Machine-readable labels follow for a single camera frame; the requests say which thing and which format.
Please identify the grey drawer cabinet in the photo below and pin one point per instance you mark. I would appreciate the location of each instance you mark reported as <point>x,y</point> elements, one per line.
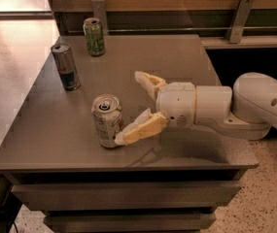
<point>53,138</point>

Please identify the metal rail bracket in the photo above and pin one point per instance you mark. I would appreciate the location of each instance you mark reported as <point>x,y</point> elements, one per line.
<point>241,14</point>
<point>99,11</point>

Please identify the blue silver energy drink can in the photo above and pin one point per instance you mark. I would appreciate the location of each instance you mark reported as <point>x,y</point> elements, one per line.
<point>66,66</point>

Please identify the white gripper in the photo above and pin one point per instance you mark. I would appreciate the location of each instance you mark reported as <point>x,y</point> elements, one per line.
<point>176,103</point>

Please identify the white 7up can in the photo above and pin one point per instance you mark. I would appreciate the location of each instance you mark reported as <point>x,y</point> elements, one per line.
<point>107,115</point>

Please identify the right metal rail bracket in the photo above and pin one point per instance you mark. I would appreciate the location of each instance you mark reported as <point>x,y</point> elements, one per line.
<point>241,14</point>

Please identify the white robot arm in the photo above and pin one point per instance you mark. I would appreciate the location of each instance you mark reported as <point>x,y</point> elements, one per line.
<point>247,110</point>

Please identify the horizontal metal rail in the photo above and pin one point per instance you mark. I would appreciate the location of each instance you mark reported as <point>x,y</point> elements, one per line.
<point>203,32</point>

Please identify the left metal rail bracket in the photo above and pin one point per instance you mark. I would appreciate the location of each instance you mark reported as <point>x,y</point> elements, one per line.
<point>99,11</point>

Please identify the green soda can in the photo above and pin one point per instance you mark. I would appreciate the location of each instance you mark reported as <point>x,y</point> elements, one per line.
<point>94,36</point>

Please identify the lower grey drawer front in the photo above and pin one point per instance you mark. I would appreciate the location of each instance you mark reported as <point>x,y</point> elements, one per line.
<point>127,224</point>

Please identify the grey drawer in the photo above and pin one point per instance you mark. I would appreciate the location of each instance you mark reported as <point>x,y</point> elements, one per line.
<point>127,224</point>
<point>121,196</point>

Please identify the upper grey drawer front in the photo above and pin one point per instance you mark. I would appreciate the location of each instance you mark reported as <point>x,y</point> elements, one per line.
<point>121,196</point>

